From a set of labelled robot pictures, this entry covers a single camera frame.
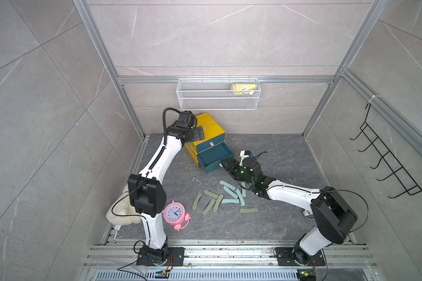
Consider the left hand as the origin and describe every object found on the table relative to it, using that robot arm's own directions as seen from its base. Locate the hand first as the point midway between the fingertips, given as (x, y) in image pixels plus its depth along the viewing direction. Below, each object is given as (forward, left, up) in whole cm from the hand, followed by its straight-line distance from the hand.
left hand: (195, 131), depth 88 cm
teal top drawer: (-3, -8, -6) cm, 10 cm away
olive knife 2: (-23, -7, -25) cm, 35 cm away
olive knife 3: (-30, -6, -25) cm, 39 cm away
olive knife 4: (-33, -26, -24) cm, 48 cm away
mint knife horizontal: (-28, -19, -25) cm, 41 cm away
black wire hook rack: (-36, -77, +7) cm, 86 cm away
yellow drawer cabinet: (+7, -9, -5) cm, 12 cm away
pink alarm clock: (-34, +11, -23) cm, 42 cm away
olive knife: (-26, 0, -25) cm, 36 cm away
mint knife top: (-18, -16, -25) cm, 35 cm away
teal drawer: (-9, -7, -13) cm, 17 cm away
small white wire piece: (-14, +3, -25) cm, 29 cm away
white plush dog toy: (-36, +31, -11) cm, 49 cm away
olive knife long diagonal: (-29, -11, -24) cm, 39 cm away
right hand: (-16, -13, -8) cm, 22 cm away
